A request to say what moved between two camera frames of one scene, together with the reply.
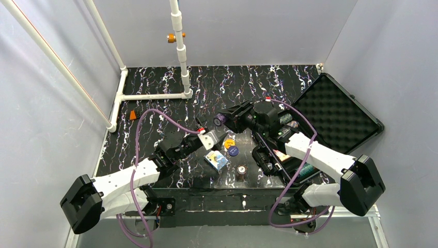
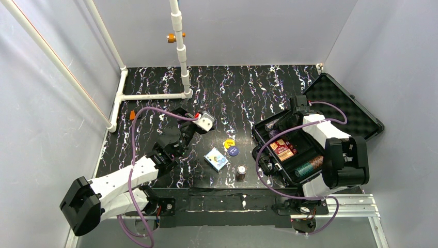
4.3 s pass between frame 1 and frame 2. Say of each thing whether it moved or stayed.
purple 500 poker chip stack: moved
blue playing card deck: stayed
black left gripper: moved
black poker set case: stayed
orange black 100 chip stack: stayed
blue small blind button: stayed
